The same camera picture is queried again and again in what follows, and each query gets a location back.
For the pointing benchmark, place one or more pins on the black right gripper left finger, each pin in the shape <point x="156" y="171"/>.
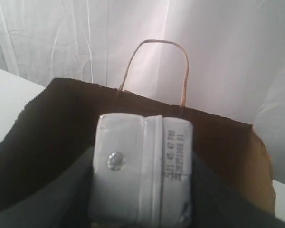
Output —
<point x="61" y="204"/>

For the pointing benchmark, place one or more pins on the white blue salt packet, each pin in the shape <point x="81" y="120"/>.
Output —
<point x="142" y="171"/>

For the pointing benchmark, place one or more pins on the brown paper bag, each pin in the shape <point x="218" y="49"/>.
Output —
<point x="59" y="125"/>

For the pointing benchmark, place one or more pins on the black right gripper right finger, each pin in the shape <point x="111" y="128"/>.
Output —
<point x="216" y="205"/>

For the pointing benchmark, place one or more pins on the white backdrop curtain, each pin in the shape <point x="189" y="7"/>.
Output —
<point x="236" y="51"/>

